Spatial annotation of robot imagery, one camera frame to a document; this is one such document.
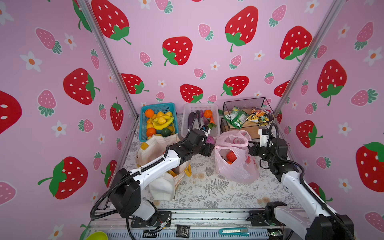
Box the red toy pepper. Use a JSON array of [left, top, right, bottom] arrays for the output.
[[226, 151, 237, 165]]

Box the pink plastic grocery bag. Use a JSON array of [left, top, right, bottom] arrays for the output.
[[215, 130, 259, 184]]

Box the white canvas tote bag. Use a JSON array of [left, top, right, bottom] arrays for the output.
[[136, 135, 192, 201]]

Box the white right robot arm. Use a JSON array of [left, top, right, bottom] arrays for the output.
[[249, 124, 354, 240]]

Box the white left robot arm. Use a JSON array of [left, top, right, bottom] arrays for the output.
[[90, 127, 214, 226]]

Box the long dark purple eggplant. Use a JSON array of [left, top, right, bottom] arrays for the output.
[[188, 112, 195, 129]]

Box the dark green round toy fruit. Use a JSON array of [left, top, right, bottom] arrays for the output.
[[161, 128, 172, 137]]

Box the orange toy pumpkin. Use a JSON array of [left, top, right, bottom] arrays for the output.
[[204, 110, 213, 119]]

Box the white plastic vegetable basket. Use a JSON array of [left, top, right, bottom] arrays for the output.
[[180, 102, 221, 140]]

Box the colourful snack packet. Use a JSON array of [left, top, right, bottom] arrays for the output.
[[247, 107, 275, 127]]

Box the long yellow toy banana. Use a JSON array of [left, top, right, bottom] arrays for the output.
[[152, 116, 174, 131]]

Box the yellow toy lemon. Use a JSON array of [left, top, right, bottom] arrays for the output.
[[157, 117, 167, 125]]

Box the teal plastic fruit basket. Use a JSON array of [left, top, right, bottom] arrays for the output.
[[139, 103, 179, 142]]

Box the large orange toy fruit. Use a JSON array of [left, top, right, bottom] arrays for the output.
[[146, 128, 157, 137]]

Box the green snack packet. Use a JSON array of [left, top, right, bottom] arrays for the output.
[[224, 106, 249, 129]]

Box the orange toy tangerine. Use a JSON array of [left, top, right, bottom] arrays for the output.
[[145, 109, 155, 119]]

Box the small teal device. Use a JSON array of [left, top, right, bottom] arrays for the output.
[[219, 228, 249, 237]]

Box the green bowl at front edge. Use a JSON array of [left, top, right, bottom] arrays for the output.
[[86, 232, 108, 240]]

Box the black wire mesh basket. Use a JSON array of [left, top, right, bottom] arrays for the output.
[[219, 97, 275, 140]]

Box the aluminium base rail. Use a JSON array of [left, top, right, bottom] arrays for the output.
[[81, 208, 307, 240]]

